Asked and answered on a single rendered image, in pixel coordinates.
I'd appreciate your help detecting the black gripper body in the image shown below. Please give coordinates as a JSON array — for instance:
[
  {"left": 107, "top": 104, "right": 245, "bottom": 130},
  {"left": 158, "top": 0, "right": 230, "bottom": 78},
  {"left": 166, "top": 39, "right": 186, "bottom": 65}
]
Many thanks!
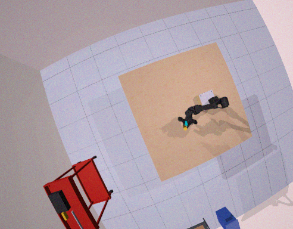
[{"left": 178, "top": 116, "right": 198, "bottom": 124}]

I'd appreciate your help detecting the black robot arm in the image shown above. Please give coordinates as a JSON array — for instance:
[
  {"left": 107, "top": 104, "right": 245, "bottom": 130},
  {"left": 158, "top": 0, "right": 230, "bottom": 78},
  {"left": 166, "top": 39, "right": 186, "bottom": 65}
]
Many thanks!
[{"left": 185, "top": 96, "right": 229, "bottom": 124}]

